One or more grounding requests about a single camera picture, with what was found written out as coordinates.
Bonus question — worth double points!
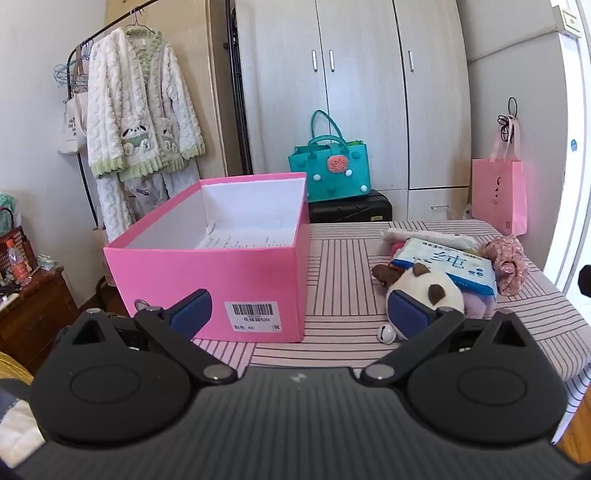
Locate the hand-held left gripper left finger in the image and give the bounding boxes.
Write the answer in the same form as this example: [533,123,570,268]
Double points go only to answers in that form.
[60,288,238,386]

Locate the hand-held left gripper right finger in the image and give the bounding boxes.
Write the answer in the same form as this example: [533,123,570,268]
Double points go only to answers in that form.
[360,291,536,386]

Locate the white brown-eared plush toy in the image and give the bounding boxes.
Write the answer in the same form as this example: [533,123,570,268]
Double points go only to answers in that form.
[372,263,467,344]

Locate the blue print tissue pack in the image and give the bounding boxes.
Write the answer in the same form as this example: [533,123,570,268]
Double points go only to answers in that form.
[390,237,499,296]

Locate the pink cardboard box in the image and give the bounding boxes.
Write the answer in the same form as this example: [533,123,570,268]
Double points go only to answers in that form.
[102,172,310,344]

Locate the light purple soft item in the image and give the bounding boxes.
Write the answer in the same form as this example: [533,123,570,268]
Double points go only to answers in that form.
[462,293,498,320]

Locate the white tissue pack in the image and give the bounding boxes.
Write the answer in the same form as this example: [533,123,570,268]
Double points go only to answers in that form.
[381,227,481,250]

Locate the pink floral scrunchie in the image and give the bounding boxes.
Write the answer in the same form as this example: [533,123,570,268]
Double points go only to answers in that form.
[478,234,529,296]

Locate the striped bed sheet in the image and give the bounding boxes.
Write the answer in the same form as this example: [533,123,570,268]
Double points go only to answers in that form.
[191,220,591,416]

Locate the black suitcase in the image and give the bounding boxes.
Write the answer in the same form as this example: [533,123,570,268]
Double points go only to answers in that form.
[307,189,393,224]

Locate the pink paper bag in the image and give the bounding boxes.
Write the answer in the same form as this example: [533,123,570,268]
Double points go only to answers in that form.
[471,124,528,237]

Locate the teal felt handbag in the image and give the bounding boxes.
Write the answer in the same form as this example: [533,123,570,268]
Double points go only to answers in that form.
[288,110,370,204]

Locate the wooden nightstand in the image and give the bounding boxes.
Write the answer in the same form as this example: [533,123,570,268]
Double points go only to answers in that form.
[0,265,81,374]

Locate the dark woven basket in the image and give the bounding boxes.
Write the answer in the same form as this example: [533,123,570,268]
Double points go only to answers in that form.
[0,208,38,278]

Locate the red label plastic bottle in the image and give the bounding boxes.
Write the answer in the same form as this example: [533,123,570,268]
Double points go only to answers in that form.
[6,239,32,284]

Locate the white fleece robe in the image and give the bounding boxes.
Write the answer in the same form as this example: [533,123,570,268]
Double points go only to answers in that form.
[87,27,206,243]

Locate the grey three-door wardrobe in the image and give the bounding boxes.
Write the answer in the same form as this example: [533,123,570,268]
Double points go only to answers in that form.
[231,0,472,222]

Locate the white door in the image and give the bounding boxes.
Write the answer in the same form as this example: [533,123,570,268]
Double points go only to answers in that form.
[542,0,591,296]

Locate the green patterned cloth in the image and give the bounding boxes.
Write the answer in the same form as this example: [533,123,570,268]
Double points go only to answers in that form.
[0,191,19,232]

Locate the white canvas tote bag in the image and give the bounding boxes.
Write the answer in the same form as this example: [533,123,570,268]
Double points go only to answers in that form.
[58,90,90,155]

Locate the light wooden cabinet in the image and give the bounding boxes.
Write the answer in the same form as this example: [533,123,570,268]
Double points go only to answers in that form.
[105,0,232,178]

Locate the black clothes rack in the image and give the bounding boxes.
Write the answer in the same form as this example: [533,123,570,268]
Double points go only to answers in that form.
[67,0,158,232]

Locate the black hair ties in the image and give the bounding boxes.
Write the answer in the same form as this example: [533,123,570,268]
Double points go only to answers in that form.
[497,97,519,141]

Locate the wire clothes hangers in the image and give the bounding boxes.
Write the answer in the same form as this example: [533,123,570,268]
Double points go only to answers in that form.
[53,62,88,93]

